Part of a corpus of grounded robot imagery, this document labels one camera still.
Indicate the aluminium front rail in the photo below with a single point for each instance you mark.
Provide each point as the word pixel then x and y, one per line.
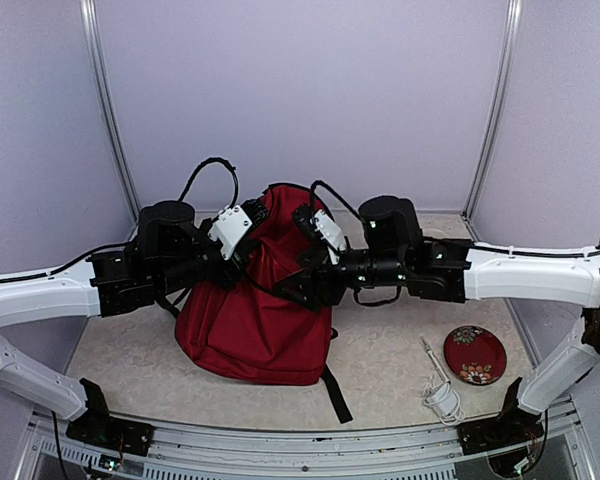
pixel 181 451

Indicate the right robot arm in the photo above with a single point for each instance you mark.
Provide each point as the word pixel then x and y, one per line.
pixel 399 255

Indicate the red student backpack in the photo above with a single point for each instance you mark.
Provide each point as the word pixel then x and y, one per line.
pixel 246 332

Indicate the aluminium frame left post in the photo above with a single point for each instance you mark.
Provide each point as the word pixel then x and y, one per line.
pixel 88 9

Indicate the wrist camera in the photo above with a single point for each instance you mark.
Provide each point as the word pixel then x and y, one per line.
pixel 232 224
pixel 327 242

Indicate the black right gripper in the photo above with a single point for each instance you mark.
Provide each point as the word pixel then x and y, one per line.
pixel 319 268

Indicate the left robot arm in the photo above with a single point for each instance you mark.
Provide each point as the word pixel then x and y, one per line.
pixel 169 253

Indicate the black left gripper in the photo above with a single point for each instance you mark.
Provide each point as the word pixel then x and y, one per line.
pixel 239 264

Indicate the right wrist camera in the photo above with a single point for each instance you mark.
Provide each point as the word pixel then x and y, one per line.
pixel 327 242

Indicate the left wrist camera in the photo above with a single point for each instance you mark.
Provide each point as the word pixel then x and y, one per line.
pixel 232 224

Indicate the aluminium frame post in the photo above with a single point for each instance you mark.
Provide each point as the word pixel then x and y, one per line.
pixel 88 9
pixel 506 58

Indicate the white marker pen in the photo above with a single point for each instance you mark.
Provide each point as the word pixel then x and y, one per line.
pixel 436 363

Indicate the white charger with cable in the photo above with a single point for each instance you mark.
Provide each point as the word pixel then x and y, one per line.
pixel 444 401

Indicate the aluminium frame right post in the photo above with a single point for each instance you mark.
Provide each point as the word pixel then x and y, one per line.
pixel 506 58

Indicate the red floral plate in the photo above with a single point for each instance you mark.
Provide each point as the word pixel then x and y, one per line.
pixel 475 355

